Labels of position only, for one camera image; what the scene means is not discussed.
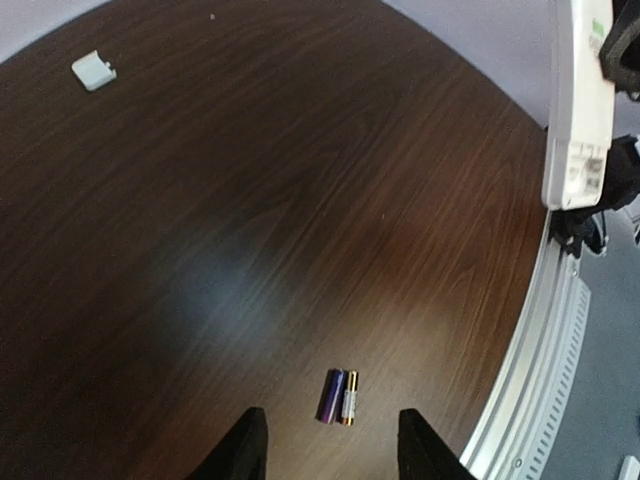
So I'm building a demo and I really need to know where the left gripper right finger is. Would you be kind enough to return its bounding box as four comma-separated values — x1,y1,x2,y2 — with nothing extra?
397,409,475,480

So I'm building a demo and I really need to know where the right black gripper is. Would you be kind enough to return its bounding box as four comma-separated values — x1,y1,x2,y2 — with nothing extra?
599,0,639,210

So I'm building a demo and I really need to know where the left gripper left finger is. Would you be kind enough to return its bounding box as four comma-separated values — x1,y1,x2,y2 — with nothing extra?
186,407,268,480

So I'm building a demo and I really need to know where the white remote control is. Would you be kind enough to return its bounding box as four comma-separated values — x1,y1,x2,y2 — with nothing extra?
542,0,615,211

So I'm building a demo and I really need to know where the gold black AAA battery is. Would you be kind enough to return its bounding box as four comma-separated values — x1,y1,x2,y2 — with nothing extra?
340,370,359,426

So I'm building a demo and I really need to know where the purple AAA battery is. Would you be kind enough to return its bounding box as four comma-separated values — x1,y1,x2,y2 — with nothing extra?
316,369,347,424

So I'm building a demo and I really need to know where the white battery cover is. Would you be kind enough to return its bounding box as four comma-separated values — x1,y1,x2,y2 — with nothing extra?
71,50,117,92

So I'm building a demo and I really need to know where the front aluminium rail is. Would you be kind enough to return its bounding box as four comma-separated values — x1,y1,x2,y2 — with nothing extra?
459,209,640,480

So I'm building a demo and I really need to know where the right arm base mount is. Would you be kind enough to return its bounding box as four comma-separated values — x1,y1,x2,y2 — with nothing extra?
549,210,609,260

